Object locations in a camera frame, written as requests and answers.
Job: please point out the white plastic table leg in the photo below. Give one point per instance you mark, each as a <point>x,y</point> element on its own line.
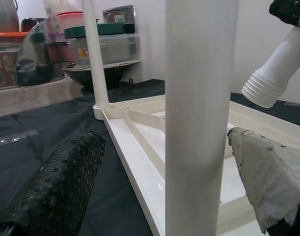
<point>201,98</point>
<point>95,61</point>
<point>275,68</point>

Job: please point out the black plastic sheet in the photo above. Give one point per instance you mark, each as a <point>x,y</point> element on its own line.
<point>41,118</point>

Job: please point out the metal pot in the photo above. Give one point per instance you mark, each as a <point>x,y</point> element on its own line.
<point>5,17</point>

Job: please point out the pink plastic container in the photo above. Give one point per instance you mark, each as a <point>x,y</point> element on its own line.
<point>71,19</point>

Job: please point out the red printed cardboard box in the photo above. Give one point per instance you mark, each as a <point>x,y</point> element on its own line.
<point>2,71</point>

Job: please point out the orange plastic lid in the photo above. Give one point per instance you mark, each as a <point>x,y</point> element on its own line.
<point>7,35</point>

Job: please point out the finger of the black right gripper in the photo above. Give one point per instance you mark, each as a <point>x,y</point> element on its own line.
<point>287,11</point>

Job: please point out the black wok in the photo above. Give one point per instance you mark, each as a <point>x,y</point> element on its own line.
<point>115,73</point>

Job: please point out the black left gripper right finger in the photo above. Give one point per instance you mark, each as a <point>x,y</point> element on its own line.
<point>267,177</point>

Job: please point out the white plastic table top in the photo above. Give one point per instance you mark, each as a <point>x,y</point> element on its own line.
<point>140,147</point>

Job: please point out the beige cloth covered table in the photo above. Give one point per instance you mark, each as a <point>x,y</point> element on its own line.
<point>29,98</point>

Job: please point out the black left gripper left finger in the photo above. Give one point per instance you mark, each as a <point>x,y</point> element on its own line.
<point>59,186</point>

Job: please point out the clear plastic wrap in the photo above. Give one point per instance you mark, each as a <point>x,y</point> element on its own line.
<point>14,137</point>

